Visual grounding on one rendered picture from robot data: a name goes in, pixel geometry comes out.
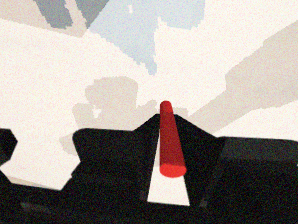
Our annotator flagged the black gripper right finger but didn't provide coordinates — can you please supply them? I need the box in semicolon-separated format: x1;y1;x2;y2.
174;114;298;207

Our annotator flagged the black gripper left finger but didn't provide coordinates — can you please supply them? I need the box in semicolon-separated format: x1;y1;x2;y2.
72;113;160;201

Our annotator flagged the red peg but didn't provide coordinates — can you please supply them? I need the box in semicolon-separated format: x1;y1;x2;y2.
160;100;186;178

